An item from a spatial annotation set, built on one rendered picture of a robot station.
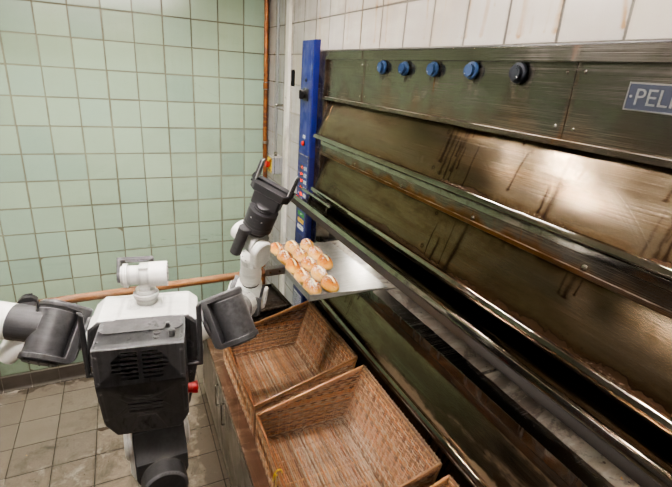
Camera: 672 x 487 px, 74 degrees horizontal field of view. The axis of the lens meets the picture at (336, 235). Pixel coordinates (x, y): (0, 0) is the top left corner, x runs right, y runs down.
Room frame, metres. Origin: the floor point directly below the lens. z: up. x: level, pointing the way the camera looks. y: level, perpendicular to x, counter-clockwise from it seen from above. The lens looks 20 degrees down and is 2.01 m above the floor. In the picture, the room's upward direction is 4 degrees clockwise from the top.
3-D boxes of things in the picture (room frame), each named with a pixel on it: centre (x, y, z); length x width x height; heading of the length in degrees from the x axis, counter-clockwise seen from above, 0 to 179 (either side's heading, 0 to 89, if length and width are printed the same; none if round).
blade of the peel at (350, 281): (1.84, 0.06, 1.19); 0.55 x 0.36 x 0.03; 28
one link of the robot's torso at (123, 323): (0.98, 0.47, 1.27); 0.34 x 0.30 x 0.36; 108
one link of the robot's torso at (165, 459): (0.96, 0.45, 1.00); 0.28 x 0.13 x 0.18; 28
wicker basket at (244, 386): (1.78, 0.20, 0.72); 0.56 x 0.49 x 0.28; 27
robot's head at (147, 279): (1.04, 0.49, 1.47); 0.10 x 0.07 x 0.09; 108
